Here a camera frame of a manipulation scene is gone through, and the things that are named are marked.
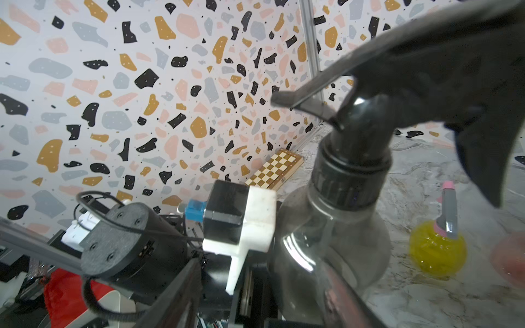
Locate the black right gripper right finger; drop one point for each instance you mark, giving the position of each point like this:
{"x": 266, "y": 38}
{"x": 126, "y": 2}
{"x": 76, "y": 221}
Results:
{"x": 339, "y": 304}

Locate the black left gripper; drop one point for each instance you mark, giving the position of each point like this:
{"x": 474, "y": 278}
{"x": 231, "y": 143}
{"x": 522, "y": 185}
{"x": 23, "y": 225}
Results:
{"x": 250, "y": 304}

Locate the wooden chess board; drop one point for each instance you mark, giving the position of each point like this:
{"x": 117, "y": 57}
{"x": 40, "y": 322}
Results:
{"x": 274, "y": 173}

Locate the dark smoky spray bottle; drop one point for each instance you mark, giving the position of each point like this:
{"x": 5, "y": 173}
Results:
{"x": 309, "y": 231}

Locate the pink transparent spray bottle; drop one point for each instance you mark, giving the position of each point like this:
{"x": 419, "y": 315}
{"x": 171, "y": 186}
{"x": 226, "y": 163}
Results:
{"x": 507, "y": 258}

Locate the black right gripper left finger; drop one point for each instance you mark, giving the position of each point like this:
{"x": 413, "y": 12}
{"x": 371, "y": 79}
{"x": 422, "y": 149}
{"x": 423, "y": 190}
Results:
{"x": 178, "y": 304}

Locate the grey pink spray nozzle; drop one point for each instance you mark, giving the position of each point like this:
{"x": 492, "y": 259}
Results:
{"x": 447, "y": 224}

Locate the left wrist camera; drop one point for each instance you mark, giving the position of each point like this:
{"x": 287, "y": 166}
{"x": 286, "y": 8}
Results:
{"x": 236, "y": 219}

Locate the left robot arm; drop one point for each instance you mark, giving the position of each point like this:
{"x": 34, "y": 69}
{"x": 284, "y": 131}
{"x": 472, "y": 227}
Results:
{"x": 135, "y": 249}

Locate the yellow spray bottle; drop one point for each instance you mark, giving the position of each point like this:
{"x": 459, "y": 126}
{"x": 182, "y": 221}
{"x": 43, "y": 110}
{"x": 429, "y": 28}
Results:
{"x": 434, "y": 253}

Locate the red plastic bag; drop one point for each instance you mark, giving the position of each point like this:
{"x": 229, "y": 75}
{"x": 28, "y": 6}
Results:
{"x": 64, "y": 302}

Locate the black spray nozzle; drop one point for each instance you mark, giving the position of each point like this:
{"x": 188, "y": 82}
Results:
{"x": 462, "y": 66}

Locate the aluminium frame post left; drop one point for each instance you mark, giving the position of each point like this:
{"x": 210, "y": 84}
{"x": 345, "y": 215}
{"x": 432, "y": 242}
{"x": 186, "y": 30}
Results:
{"x": 307, "y": 14}

